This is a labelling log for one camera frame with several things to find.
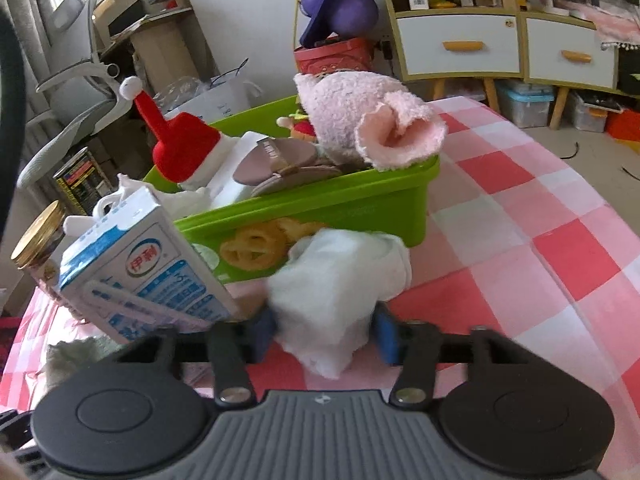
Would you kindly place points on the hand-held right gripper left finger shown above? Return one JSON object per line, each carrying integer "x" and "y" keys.
{"x": 265, "y": 334}

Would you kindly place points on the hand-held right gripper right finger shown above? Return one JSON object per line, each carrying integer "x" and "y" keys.
{"x": 385, "y": 334}

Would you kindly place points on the white soft cloth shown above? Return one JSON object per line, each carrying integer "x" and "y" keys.
{"x": 330, "y": 290}

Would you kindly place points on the green plastic bin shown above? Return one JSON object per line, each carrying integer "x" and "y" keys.
{"x": 370, "y": 210}

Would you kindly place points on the blue white milk carton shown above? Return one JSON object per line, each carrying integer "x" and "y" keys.
{"x": 150, "y": 265}

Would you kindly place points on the red white santa plush toy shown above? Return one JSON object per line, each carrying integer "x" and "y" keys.
{"x": 185, "y": 145}

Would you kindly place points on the hamburger plush toy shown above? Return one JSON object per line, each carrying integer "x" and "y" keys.
{"x": 302, "y": 129}

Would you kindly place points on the pink fuzzy sock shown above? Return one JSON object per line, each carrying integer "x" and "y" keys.
{"x": 345, "y": 105}

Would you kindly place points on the grey green cloth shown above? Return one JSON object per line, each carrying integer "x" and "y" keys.
{"x": 75, "y": 360}

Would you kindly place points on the mauve sandal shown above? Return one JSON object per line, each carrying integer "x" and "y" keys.
{"x": 280, "y": 155}

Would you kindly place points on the pink white checkered tablecloth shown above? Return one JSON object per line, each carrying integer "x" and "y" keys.
{"x": 525, "y": 210}

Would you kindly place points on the cookie jar with gold lid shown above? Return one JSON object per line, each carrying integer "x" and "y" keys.
{"x": 37, "y": 232}

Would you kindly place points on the white paper bag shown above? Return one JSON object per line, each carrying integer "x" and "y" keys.
{"x": 227, "y": 101}

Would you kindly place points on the black yellow tin can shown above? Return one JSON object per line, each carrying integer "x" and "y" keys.
{"x": 80, "y": 180}

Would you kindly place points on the clear plastic bag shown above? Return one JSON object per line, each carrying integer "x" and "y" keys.
{"x": 180, "y": 91}

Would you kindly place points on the clear storage box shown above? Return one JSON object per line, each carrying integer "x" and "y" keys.
{"x": 595, "y": 112}
{"x": 525, "y": 105}

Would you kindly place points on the white wooden cabinet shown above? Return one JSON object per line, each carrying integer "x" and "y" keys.
{"x": 455, "y": 65}

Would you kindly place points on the red snack bucket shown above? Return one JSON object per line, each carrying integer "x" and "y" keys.
{"x": 330, "y": 57}

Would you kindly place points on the wooden desk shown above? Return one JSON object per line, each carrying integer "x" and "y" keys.
{"x": 165, "y": 50}

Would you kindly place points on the white office chair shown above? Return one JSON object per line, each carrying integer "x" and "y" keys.
{"x": 75, "y": 95}

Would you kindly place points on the purple bouncy ball toy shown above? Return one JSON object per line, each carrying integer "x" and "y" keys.
{"x": 350, "y": 12}

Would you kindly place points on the pink frilled cloth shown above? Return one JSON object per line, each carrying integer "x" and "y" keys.
{"x": 605, "y": 20}

